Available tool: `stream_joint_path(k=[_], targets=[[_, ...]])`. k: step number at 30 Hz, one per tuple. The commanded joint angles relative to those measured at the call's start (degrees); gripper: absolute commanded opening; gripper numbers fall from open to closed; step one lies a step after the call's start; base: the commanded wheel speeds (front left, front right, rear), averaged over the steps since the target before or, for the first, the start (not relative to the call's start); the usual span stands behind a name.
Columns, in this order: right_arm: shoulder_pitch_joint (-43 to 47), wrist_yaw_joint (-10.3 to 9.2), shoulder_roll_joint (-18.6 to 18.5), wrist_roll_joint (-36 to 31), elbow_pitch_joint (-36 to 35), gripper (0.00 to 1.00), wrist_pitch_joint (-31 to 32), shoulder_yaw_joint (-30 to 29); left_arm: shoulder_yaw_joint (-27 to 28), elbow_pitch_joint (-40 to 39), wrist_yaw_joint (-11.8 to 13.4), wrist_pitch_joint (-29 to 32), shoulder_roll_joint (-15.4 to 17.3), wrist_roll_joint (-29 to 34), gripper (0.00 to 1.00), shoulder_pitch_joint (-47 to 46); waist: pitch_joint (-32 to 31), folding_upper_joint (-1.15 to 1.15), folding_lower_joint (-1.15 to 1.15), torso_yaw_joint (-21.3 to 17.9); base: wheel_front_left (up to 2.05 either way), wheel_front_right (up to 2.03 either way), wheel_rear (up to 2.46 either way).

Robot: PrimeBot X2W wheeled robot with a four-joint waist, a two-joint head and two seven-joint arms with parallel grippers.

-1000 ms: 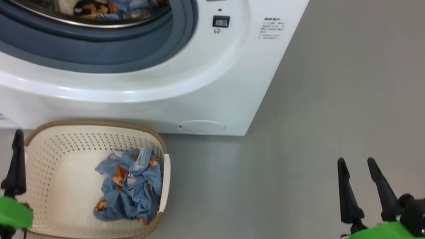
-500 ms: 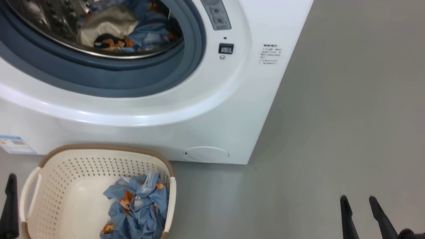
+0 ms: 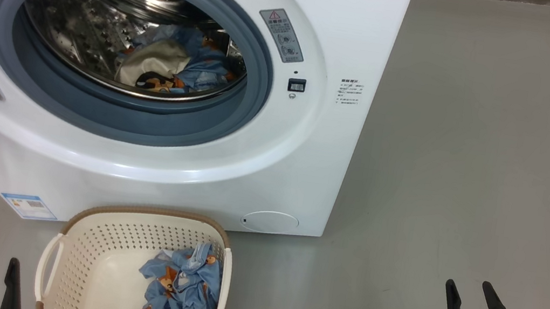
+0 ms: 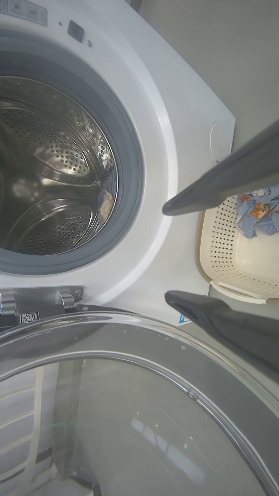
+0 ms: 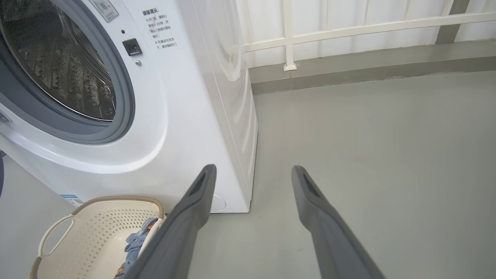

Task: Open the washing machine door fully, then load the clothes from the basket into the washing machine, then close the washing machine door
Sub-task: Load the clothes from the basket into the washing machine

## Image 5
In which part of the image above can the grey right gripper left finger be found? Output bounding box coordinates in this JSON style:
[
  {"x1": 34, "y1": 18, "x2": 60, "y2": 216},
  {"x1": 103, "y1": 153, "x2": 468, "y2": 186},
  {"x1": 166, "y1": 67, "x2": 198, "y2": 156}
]
[{"x1": 124, "y1": 164, "x2": 217, "y2": 279}]

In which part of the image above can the grey post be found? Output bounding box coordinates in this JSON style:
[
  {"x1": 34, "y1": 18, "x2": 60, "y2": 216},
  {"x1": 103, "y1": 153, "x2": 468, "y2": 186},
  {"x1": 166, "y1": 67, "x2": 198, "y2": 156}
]
[{"x1": 435, "y1": 0, "x2": 470, "y2": 45}]

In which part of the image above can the blue energy label sticker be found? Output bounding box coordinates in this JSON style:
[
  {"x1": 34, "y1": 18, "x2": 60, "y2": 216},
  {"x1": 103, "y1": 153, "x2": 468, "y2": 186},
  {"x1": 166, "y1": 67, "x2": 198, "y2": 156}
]
[{"x1": 60, "y1": 194, "x2": 84, "y2": 207}]

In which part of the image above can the cream perforated laundry basket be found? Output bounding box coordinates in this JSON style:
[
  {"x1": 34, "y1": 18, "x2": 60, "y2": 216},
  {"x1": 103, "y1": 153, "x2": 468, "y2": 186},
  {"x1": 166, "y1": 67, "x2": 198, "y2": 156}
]
[{"x1": 30, "y1": 195, "x2": 167, "y2": 279}]

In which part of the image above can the white metal railing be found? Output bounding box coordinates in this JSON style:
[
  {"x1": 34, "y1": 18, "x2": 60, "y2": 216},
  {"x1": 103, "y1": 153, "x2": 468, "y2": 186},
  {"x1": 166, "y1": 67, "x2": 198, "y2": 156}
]
[{"x1": 240, "y1": 0, "x2": 496, "y2": 71}]

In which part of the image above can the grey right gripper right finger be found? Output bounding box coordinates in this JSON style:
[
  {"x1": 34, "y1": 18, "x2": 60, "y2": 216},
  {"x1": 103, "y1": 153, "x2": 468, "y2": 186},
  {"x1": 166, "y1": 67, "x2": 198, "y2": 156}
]
[{"x1": 291, "y1": 165, "x2": 386, "y2": 279}]

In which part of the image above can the round white filter cover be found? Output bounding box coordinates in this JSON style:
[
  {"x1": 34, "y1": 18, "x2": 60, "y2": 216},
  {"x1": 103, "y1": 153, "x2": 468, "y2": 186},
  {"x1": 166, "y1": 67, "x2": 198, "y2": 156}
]
[{"x1": 210, "y1": 194, "x2": 226, "y2": 213}]

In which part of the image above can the grey rubber door gasket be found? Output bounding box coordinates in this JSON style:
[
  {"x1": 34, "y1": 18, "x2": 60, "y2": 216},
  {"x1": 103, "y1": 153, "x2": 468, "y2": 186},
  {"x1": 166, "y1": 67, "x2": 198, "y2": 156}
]
[{"x1": 0, "y1": 0, "x2": 136, "y2": 145}]

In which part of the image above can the grey square sticker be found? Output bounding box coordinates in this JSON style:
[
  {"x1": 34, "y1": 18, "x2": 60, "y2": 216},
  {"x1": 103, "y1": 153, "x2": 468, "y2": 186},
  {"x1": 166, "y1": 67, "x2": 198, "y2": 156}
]
[{"x1": 88, "y1": 0, "x2": 119, "y2": 22}]

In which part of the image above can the steel washing machine drum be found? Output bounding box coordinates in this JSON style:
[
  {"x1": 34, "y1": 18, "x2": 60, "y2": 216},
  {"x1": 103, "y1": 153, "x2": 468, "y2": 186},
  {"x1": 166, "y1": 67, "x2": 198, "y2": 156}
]
[{"x1": 0, "y1": 0, "x2": 117, "y2": 122}]

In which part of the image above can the white front-load washing machine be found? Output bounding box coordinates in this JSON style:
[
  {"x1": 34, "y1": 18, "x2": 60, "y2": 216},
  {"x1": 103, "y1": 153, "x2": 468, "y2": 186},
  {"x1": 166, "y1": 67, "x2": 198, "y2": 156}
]
[{"x1": 0, "y1": 0, "x2": 259, "y2": 214}]

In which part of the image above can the blue garment with orange print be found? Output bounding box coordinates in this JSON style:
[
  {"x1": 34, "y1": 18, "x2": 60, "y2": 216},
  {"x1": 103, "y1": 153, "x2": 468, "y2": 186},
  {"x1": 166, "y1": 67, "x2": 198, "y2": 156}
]
[{"x1": 114, "y1": 218, "x2": 159, "y2": 279}]

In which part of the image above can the grey concrete kerb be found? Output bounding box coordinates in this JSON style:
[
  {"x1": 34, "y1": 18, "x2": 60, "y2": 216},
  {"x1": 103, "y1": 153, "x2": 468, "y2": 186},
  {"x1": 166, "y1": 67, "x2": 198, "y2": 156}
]
[{"x1": 248, "y1": 39, "x2": 496, "y2": 95}]

